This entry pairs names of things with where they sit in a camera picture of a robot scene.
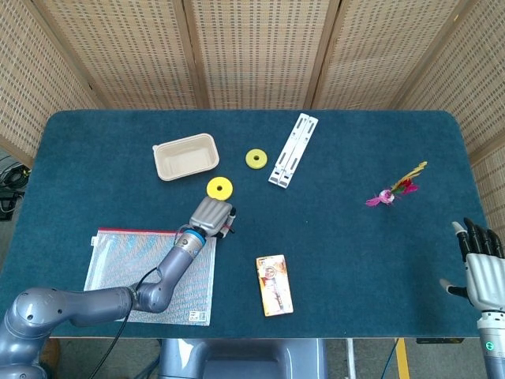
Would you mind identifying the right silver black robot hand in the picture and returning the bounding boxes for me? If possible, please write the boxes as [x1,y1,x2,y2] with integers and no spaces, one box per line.
[440,217,505,313]

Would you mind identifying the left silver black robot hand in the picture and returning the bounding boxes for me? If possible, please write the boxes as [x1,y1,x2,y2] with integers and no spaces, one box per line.
[189,196,238,240]

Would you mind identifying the clear mesh zipper pouch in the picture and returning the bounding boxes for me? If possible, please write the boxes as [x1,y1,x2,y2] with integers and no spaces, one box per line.
[84,215,238,327]

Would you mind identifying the beige plastic food container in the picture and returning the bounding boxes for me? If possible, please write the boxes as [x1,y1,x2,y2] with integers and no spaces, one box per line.
[151,133,220,182]

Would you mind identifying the black box under table edge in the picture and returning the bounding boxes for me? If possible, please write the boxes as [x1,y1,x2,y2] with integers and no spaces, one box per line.
[416,337,467,345]

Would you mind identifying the white folding laptop stand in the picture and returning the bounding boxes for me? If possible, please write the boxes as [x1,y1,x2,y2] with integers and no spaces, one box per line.
[267,112,320,187]

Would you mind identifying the blue felt table cover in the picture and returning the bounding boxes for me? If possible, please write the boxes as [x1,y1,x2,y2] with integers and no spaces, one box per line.
[0,109,500,340]

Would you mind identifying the colourful feather shuttlecock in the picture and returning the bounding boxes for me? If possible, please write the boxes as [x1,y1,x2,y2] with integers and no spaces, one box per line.
[365,160,428,209]

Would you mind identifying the grey robot torso base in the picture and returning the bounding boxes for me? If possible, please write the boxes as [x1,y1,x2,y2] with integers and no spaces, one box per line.
[157,338,328,379]

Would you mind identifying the white table leg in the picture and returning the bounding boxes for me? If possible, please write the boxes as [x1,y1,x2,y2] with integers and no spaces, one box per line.
[345,338,357,379]

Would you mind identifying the brown object on floor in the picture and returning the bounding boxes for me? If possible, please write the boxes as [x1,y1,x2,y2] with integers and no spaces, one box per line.
[41,338,62,372]

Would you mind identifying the bright yellow ring disc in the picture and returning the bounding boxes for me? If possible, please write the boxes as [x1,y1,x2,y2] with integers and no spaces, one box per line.
[206,176,234,202]

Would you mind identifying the lime yellow ring disc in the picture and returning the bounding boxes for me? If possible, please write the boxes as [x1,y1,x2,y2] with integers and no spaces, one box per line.
[245,148,269,171]

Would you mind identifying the blue floor cable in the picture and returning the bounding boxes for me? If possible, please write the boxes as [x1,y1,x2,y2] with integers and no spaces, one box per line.
[383,338,399,379]

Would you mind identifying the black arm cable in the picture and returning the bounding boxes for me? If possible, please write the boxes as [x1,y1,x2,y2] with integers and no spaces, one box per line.
[88,267,159,379]

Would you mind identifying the black cable bundle on floor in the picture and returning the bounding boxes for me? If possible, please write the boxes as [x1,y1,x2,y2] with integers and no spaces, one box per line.
[0,153,32,221]

